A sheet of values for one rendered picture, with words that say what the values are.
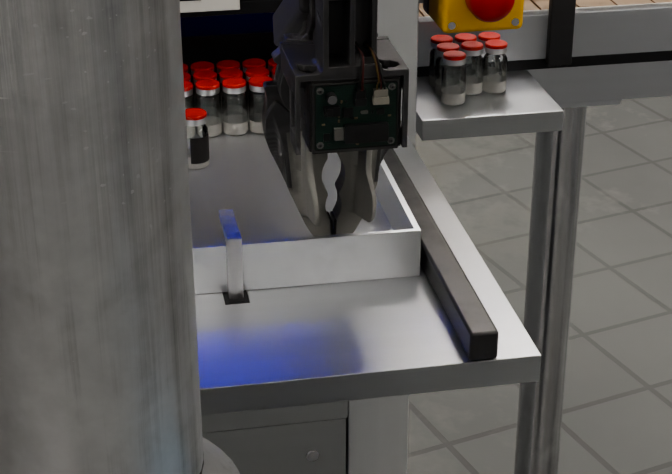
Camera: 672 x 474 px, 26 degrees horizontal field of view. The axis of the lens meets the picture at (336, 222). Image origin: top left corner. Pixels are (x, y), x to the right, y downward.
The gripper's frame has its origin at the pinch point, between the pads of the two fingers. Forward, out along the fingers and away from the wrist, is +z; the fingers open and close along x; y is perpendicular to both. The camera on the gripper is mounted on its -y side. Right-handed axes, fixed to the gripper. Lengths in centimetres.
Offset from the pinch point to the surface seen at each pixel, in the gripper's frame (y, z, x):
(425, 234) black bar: -0.8, 1.7, 6.9
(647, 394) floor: -110, 92, 76
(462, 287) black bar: 7.3, 1.6, 7.4
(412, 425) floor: -108, 92, 34
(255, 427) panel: -26.6, 34.0, -2.3
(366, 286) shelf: 2.3, 3.7, 2.1
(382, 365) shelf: 12.7, 3.6, 0.9
